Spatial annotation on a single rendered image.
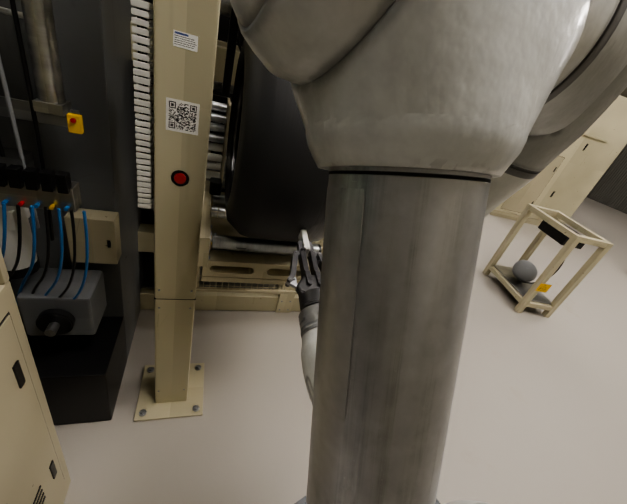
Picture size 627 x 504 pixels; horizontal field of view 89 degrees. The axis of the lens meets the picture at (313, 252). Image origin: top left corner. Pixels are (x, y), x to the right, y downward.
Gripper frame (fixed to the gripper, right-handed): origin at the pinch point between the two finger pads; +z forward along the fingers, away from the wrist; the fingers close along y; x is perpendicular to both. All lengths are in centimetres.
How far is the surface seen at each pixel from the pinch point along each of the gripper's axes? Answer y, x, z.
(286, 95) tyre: 11.2, -30.8, 11.5
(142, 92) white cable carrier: 41, -16, 30
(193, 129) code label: 29.1, -12.0, 24.2
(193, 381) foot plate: 23, 105, 3
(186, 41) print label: 32, -30, 29
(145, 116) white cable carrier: 40.0, -12.3, 25.4
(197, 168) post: 27.5, -2.3, 21.7
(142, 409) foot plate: 43, 101, -9
